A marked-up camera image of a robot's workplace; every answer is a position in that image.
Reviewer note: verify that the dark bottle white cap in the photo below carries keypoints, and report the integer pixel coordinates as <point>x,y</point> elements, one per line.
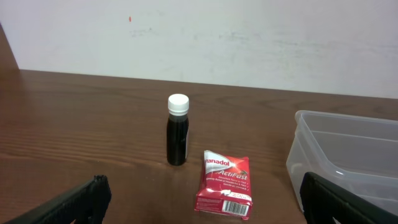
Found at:
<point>177,129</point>

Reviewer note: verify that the red Panadol ActiFast box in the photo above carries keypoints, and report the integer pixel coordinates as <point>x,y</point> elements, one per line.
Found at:
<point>225,186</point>

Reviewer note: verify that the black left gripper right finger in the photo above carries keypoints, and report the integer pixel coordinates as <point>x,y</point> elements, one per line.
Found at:
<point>324,202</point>

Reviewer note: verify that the clear plastic container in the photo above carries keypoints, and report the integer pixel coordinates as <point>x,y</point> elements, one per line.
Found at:
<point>357,153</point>

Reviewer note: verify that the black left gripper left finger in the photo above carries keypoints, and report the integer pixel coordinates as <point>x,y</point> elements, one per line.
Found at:
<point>86,203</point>

